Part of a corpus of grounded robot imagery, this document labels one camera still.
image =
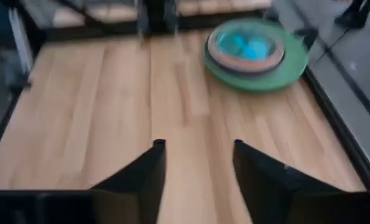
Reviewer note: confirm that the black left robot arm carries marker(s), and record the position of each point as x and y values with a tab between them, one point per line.
156	15

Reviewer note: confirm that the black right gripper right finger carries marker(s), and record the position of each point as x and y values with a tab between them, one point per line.
265	186

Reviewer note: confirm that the black curved floor stand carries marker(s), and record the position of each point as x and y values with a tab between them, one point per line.
352	15

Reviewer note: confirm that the pink plastic plate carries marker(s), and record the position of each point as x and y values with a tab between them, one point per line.
259	74

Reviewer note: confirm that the black aluminium table frame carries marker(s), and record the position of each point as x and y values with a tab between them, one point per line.
343	130

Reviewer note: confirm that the cream white plastic plate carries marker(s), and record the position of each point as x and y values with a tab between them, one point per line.
243	66

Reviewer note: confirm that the blue translucent plastic plate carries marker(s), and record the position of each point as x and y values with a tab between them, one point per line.
250	46

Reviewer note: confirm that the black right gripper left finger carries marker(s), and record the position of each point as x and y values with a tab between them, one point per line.
141	186

